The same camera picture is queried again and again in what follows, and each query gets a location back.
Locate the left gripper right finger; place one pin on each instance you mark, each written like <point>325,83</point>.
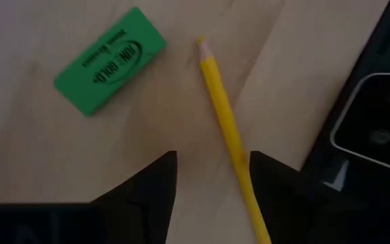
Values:
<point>293,210</point>

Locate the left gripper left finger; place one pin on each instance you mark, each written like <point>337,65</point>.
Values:
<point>151,210</point>

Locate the yellow pencil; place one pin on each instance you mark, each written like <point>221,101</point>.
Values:
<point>225,115</point>

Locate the green eraser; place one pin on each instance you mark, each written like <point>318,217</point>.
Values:
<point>110,62</point>

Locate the black table-level camera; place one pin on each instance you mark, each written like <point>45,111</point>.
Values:
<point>378,118</point>

